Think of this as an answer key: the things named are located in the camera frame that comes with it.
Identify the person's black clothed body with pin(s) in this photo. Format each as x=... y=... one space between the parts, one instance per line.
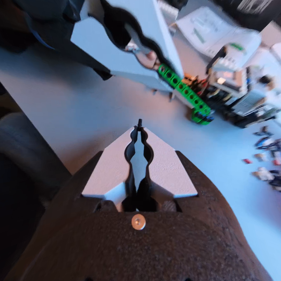
x=22 y=175

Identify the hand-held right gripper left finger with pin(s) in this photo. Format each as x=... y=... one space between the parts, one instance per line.
x=107 y=171

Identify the black lego pin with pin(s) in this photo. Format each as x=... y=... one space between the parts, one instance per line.
x=139 y=124

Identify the person's left forearm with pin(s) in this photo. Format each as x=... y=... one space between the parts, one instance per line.
x=44 y=22

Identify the green lego beam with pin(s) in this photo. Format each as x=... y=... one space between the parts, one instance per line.
x=177 y=84

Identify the partly built lego truck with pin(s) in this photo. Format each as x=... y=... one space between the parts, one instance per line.
x=241 y=98

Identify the pile of small lego pins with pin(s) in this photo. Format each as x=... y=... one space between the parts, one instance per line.
x=265 y=142

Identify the lego set box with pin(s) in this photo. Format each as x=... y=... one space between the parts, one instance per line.
x=252 y=13

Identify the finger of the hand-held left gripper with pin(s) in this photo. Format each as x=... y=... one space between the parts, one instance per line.
x=98 y=48
x=153 y=22

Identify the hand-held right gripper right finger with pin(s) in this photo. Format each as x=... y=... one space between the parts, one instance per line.
x=171 y=173

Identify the open instruction booklet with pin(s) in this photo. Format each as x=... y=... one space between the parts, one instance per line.
x=215 y=33

